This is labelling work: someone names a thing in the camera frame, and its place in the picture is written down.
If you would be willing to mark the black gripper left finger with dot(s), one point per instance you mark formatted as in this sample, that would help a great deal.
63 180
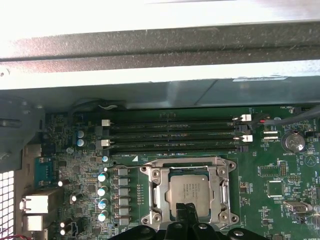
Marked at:
181 215

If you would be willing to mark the RAM slot black clips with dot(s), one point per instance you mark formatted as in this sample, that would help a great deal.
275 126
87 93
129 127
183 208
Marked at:
175 130
175 149

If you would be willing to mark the CPU socket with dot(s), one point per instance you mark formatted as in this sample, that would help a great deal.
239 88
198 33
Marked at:
156 172

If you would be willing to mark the metal socket cover frame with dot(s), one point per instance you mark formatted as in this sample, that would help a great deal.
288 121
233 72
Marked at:
161 181

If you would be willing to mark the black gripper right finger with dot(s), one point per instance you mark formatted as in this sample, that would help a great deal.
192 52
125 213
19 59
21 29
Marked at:
192 217

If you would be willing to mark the thin metal locking lever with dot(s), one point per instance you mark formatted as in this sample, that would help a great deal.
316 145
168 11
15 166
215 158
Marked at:
127 166

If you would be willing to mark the green motherboard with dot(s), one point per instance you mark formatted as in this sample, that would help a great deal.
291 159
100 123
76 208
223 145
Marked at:
250 175

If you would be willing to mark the CPU with silver top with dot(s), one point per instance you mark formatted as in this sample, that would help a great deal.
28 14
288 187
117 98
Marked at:
190 192

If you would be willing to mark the black open PC case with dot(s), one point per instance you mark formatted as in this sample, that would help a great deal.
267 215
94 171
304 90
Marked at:
150 50

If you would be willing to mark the silver coin cell battery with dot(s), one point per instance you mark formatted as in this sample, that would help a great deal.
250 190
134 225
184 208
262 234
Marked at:
295 142

